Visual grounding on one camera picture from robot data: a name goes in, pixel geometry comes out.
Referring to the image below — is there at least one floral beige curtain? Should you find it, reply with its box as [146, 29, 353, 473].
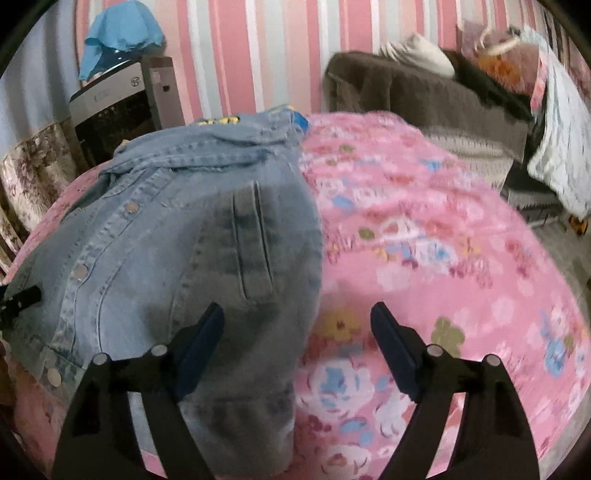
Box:
[0, 119, 88, 276]

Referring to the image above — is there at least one grey brown folded blanket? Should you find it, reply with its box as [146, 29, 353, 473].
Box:
[325, 51, 532, 162]

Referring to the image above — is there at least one white patterned quilt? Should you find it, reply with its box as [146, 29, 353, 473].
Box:
[521, 26, 591, 219]

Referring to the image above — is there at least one orange patterned bag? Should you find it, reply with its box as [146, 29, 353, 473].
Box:
[458, 20, 548, 115]

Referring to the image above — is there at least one light blue denim jacket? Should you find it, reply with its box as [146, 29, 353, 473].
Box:
[4, 108, 324, 478]

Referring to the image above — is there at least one blue cloth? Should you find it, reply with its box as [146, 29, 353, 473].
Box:
[78, 1, 166, 81]

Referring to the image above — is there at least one pink floral bed sheet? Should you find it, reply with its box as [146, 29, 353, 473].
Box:
[0, 110, 591, 480]

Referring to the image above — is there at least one white plush pillow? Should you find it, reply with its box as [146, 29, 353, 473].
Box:
[378, 33, 456, 79]

